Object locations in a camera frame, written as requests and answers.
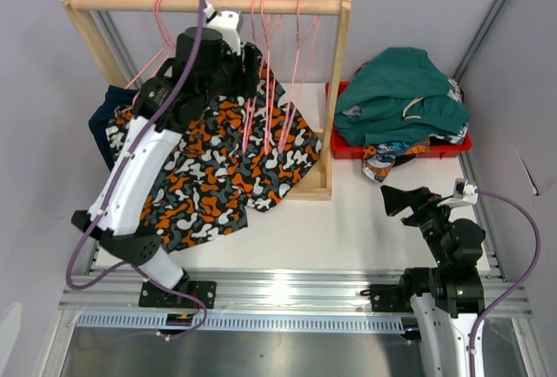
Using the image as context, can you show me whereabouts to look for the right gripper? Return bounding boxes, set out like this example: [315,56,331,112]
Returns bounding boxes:
[379,185,456,265]

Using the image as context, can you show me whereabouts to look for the blue patterned shorts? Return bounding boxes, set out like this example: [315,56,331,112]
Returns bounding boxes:
[356,61,471,185]

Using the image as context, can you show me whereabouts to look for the pink hanger camouflage shorts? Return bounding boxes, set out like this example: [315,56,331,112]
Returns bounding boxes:
[242,0,259,152]

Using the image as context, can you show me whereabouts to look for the orange camouflage shorts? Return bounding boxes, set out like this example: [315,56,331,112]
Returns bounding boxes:
[105,65,323,252]

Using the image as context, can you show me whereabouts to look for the black shorts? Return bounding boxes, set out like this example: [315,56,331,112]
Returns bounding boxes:
[393,154,417,167]

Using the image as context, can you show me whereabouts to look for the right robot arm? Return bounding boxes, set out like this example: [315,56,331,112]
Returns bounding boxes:
[371,178,486,376]

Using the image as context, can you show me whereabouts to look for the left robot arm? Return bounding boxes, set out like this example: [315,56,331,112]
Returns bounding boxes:
[71,27,257,307]

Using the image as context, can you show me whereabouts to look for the pink hanger far left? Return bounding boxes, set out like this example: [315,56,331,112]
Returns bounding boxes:
[125,0,176,89]

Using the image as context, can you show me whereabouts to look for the navy blue shorts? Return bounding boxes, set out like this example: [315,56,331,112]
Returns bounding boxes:
[88,85,138,171]

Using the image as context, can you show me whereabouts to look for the wooden clothes rack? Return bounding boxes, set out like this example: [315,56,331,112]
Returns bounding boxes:
[60,0,352,201]

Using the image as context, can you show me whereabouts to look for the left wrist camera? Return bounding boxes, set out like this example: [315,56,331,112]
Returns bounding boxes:
[204,3,243,55]

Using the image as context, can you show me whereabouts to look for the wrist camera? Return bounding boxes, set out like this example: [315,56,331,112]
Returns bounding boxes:
[438,178,479,209]
[204,3,243,55]

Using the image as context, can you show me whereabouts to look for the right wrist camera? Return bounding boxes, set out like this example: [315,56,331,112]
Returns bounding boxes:
[438,178,479,209]

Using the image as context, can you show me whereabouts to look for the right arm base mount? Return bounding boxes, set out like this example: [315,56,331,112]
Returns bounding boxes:
[359,284,413,313]

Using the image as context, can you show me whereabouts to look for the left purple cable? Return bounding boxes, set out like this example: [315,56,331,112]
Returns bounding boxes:
[64,0,208,343]

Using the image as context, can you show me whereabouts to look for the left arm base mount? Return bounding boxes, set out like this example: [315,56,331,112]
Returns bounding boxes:
[138,280,217,309]

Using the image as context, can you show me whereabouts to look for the slotted cable duct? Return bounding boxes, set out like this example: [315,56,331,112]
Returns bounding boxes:
[76,310,405,334]

